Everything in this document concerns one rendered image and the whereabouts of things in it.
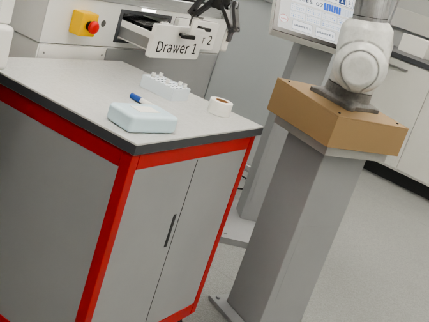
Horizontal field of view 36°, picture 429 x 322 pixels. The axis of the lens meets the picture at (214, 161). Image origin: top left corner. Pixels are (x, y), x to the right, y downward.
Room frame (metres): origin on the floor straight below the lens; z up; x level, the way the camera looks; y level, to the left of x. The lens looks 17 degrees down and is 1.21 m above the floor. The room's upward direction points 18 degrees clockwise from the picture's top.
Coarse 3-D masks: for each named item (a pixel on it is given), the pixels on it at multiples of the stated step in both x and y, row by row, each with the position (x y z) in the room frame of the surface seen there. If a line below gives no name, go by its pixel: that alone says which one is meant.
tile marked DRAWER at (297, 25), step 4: (292, 20) 2.92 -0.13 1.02; (296, 20) 2.93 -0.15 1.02; (292, 24) 2.91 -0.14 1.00; (296, 24) 2.91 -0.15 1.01; (300, 24) 2.92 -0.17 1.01; (304, 24) 2.93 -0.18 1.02; (308, 24) 2.94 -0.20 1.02; (292, 28) 2.90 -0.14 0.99; (296, 28) 2.90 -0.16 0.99; (300, 28) 2.91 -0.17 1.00; (304, 28) 2.92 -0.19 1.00; (308, 28) 2.93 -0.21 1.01; (312, 28) 2.94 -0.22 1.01; (304, 32) 2.91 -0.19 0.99; (308, 32) 2.92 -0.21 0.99
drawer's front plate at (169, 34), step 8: (160, 24) 2.12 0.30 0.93; (152, 32) 2.11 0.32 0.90; (160, 32) 2.13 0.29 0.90; (168, 32) 2.16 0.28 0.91; (176, 32) 2.20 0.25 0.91; (184, 32) 2.25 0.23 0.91; (200, 32) 2.33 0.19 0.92; (152, 40) 2.10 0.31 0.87; (160, 40) 2.14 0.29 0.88; (168, 40) 2.17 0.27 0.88; (176, 40) 2.22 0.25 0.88; (184, 40) 2.26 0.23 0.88; (192, 40) 2.30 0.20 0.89; (200, 40) 2.35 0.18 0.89; (152, 48) 2.11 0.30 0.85; (160, 48) 2.15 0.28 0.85; (176, 48) 2.23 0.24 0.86; (184, 48) 2.27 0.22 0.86; (192, 48) 2.31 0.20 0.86; (152, 56) 2.12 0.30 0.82; (160, 56) 2.16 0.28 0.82; (168, 56) 2.20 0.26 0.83; (176, 56) 2.24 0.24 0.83; (184, 56) 2.29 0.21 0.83; (192, 56) 2.33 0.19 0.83
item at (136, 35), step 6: (126, 24) 2.18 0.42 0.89; (132, 24) 2.17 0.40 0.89; (120, 30) 2.19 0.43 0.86; (126, 30) 2.18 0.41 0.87; (132, 30) 2.17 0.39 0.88; (138, 30) 2.16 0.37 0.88; (144, 30) 2.15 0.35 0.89; (120, 36) 2.18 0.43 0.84; (126, 36) 2.17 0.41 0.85; (132, 36) 2.16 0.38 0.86; (138, 36) 2.15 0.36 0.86; (144, 36) 2.14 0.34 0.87; (132, 42) 2.16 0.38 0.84; (138, 42) 2.15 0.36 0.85; (144, 42) 2.14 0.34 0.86; (144, 48) 2.14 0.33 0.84
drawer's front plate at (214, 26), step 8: (176, 24) 2.45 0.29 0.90; (184, 24) 2.48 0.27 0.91; (200, 24) 2.58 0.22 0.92; (208, 24) 2.63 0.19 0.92; (216, 24) 2.68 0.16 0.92; (208, 32) 2.64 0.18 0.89; (216, 32) 2.70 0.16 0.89; (208, 40) 2.66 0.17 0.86; (200, 48) 2.63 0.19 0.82; (208, 48) 2.68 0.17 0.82
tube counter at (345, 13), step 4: (316, 0) 3.03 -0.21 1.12; (316, 4) 3.02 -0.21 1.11; (320, 4) 3.03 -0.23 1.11; (324, 4) 3.03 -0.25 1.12; (328, 4) 3.04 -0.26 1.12; (332, 4) 3.05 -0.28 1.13; (320, 8) 3.01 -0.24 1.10; (324, 8) 3.02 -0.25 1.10; (328, 8) 3.03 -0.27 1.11; (332, 8) 3.04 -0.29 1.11; (336, 8) 3.05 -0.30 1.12; (340, 8) 3.06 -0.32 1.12; (344, 8) 3.07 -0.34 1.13; (332, 12) 3.03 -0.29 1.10; (336, 12) 3.04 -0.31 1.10; (340, 12) 3.05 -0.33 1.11; (344, 12) 3.05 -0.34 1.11; (348, 12) 3.06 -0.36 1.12; (352, 12) 3.07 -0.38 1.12; (344, 16) 3.04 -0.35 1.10; (348, 16) 3.05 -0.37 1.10
